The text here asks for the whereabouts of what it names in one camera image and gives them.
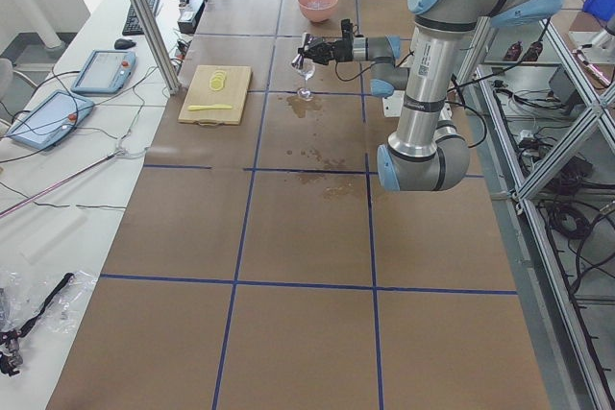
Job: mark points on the aluminium frame post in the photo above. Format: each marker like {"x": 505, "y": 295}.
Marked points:
{"x": 154, "y": 39}

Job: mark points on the steel double jigger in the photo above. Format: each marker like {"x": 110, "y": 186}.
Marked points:
{"x": 305, "y": 52}

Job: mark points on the teach pendant near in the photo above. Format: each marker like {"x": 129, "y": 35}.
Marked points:
{"x": 51, "y": 121}

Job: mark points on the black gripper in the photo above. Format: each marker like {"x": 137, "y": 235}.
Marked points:
{"x": 342, "y": 49}

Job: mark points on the teach pendant far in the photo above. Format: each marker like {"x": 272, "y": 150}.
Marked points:
{"x": 105, "y": 72}

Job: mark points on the clear wine glass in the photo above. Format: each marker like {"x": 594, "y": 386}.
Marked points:
{"x": 306, "y": 70}

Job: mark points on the bamboo cutting board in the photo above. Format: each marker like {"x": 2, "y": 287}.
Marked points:
{"x": 234, "y": 93}

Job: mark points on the yellow plastic knife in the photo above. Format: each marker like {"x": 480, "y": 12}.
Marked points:
{"x": 209, "y": 107}

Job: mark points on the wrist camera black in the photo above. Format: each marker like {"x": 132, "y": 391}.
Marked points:
{"x": 348, "y": 29}

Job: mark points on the black computer mouse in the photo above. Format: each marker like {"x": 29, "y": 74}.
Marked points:
{"x": 124, "y": 44}

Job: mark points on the pink bowl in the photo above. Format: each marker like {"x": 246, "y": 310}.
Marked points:
{"x": 317, "y": 11}

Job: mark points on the clear ice cubes pile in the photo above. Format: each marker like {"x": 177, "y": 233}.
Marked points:
{"x": 317, "y": 5}

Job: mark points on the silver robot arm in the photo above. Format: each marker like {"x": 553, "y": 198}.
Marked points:
{"x": 425, "y": 153}

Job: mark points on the teach pendant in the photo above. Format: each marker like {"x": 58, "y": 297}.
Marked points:
{"x": 51, "y": 121}
{"x": 105, "y": 72}

